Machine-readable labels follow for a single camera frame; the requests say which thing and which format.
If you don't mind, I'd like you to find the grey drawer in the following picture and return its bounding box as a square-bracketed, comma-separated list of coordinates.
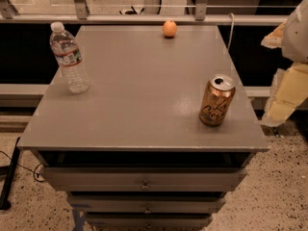
[40, 167, 246, 193]
[85, 213, 213, 228]
[67, 195, 225, 214]

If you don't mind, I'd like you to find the bottom grey drawer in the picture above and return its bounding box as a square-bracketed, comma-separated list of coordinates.
[85, 213, 213, 228]

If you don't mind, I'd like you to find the metal railing frame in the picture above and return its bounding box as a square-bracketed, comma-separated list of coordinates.
[1, 0, 287, 25]

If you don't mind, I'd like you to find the grey drawer cabinet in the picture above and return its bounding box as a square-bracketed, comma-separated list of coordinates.
[16, 24, 270, 230]

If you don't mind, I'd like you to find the clear plastic water bottle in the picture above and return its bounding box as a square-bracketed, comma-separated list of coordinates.
[49, 22, 90, 93]

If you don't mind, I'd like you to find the top grey drawer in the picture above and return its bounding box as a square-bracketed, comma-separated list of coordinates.
[40, 167, 246, 193]

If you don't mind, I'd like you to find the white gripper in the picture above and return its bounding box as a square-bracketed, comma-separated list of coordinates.
[261, 0, 308, 127]

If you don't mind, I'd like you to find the orange fruit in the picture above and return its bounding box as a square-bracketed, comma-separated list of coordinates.
[162, 20, 177, 38]

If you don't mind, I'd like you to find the white hanging cable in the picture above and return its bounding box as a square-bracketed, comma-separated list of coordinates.
[226, 12, 236, 51]

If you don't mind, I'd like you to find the black floor cable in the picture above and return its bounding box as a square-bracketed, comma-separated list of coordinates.
[0, 150, 46, 183]

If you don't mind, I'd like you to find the black stand leg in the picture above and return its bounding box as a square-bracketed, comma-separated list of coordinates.
[0, 145, 20, 210]

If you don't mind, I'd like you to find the orange LaCroix soda can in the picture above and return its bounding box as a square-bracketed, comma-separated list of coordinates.
[199, 74, 236, 126]

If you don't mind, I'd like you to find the middle grey drawer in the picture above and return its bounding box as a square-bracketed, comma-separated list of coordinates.
[67, 195, 225, 214]

